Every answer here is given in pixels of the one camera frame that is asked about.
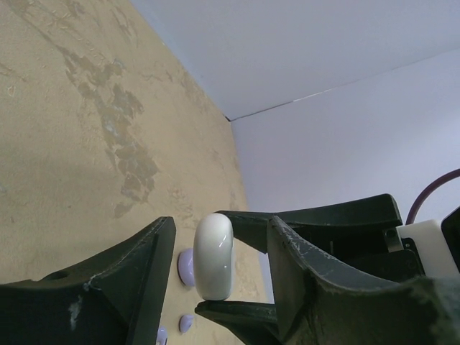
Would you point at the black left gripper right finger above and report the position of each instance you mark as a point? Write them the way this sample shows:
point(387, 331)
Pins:
point(321, 300)

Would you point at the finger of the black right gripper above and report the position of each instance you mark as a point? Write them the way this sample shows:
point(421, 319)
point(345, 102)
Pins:
point(252, 323)

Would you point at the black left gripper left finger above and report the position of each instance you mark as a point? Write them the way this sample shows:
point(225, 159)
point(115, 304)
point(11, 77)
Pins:
point(113, 297)

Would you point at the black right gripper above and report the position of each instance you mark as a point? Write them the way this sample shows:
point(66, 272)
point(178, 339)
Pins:
point(355, 242)

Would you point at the white earbud charging case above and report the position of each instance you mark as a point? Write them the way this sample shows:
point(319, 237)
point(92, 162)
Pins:
point(213, 257)

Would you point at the purple earbud charging case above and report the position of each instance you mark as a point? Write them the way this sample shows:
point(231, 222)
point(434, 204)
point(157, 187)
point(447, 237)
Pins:
point(185, 267)

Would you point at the purple earbud right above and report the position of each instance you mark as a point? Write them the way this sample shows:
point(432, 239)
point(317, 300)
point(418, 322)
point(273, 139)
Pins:
point(162, 336)

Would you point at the purple earbud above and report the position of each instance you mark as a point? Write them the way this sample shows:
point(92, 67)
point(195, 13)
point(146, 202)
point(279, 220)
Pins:
point(162, 336)
point(185, 323)

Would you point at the purple earbud left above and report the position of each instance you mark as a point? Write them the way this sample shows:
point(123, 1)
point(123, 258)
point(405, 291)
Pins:
point(185, 323)

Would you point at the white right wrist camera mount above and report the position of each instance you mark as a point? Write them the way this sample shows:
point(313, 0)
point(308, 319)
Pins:
point(432, 248)

